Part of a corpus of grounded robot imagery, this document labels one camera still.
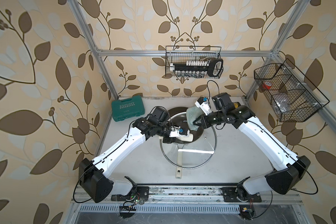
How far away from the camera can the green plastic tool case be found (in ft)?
3.50

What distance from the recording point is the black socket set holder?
82 centimetres

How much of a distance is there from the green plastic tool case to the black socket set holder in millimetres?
432
